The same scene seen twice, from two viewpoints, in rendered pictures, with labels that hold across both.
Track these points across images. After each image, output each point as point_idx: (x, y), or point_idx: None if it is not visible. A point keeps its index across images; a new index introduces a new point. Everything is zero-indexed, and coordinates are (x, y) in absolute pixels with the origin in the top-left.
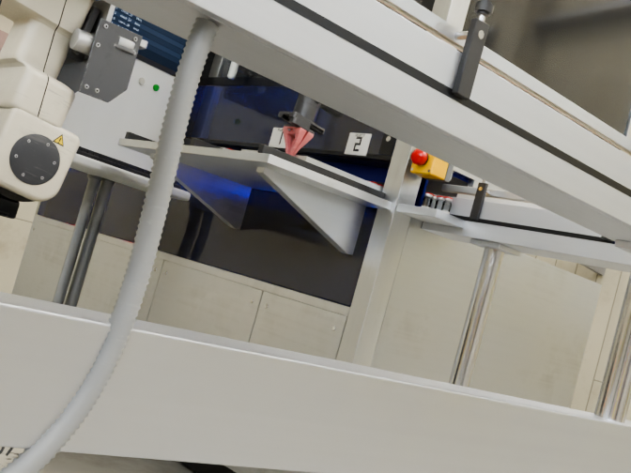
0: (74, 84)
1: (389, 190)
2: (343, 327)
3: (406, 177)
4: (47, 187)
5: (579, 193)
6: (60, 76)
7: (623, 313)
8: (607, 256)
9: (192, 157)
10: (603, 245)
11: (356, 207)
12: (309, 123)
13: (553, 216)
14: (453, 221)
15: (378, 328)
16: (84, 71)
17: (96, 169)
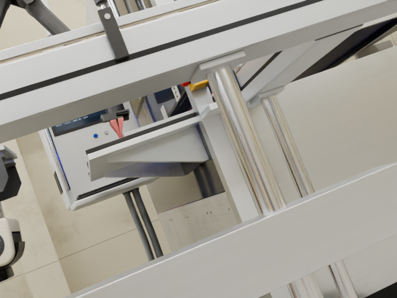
0: (16, 182)
1: (194, 109)
2: (230, 206)
3: (195, 95)
4: (5, 254)
5: (29, 110)
6: (6, 184)
7: (226, 128)
8: (286, 61)
9: (101, 169)
10: (281, 55)
11: (189, 132)
12: (114, 113)
13: None
14: None
15: (247, 192)
16: None
17: (94, 200)
